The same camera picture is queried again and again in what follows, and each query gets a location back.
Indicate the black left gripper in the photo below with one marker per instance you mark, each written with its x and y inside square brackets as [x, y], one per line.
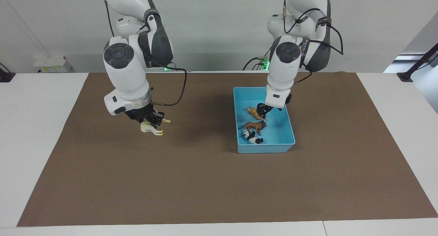
[265, 107]

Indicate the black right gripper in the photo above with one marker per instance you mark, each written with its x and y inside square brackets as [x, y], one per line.
[140, 113]

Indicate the cream white horse toy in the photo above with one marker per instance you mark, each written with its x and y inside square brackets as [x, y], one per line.
[147, 127]

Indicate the orange tiger toy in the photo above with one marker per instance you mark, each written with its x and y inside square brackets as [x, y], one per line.
[253, 112]

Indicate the brown lion toy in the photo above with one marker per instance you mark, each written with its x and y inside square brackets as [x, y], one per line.
[256, 126]

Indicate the black and white panda toy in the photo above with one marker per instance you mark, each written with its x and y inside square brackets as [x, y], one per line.
[251, 138]

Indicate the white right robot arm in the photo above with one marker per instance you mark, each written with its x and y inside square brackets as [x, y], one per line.
[126, 68]

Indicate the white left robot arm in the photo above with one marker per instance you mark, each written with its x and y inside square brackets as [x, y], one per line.
[285, 65]

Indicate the light blue storage box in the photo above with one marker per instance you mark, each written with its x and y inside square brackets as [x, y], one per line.
[279, 133]

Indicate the brown table mat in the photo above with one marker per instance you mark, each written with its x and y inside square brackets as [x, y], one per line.
[205, 188]

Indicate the black clamp with slanted pole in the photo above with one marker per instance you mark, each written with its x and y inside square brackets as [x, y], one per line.
[407, 75]

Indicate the small black table clamp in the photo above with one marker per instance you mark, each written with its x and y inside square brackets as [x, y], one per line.
[6, 76]

